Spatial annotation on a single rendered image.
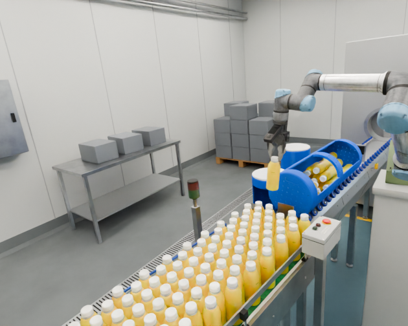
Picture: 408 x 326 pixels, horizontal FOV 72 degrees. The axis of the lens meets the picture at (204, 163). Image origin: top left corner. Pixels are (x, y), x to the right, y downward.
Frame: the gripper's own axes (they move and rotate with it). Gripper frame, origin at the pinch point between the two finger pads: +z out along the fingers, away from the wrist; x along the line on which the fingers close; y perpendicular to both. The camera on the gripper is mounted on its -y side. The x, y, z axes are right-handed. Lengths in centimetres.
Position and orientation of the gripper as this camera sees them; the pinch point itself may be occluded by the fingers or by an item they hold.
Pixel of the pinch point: (274, 158)
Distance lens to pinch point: 153.7
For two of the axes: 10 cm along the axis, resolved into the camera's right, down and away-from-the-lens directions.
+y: 6.5, -2.7, 7.0
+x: -7.6, -2.3, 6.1
